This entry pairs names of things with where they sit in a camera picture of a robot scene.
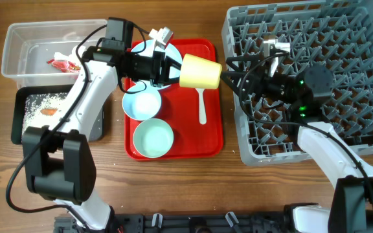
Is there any light blue oval plate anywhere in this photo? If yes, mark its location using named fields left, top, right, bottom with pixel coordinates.
left=131, top=39, right=182, bottom=90

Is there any yellow plastic cup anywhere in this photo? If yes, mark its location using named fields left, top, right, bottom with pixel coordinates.
left=179, top=54, right=222, bottom=89

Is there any red snack wrapper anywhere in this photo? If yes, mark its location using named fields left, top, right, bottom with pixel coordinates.
left=47, top=59, right=80, bottom=72

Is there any red serving tray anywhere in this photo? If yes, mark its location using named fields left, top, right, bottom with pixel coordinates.
left=124, top=38, right=223, bottom=161

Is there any pale green bowl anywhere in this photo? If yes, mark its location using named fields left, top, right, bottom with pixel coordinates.
left=132, top=118, right=174, bottom=159

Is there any brown sausage piece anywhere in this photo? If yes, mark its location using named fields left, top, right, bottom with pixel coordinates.
left=40, top=108, right=57, bottom=116

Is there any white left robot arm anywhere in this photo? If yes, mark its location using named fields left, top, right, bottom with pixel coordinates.
left=18, top=17, right=181, bottom=232

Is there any grey dishwasher rack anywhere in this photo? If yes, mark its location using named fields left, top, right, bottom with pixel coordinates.
left=221, top=1, right=373, bottom=156

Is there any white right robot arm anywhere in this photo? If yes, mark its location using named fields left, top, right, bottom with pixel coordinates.
left=221, top=51, right=373, bottom=232

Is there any clear plastic waste bin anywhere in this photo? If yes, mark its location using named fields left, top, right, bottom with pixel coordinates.
left=1, top=19, right=107, bottom=89

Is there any black waste tray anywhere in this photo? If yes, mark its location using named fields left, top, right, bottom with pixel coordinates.
left=10, top=83, right=106, bottom=146

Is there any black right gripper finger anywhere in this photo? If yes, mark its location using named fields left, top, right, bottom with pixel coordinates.
left=225, top=55, right=267, bottom=74
left=220, top=71, right=260, bottom=97

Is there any white plastic spoon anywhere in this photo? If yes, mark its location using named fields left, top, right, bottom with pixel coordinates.
left=196, top=88, right=207, bottom=125

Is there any white rice pile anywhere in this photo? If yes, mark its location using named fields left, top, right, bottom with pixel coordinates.
left=21, top=93, right=67, bottom=135

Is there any light blue rice bowl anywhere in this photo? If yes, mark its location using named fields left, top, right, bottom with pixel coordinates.
left=122, top=84, right=162, bottom=121

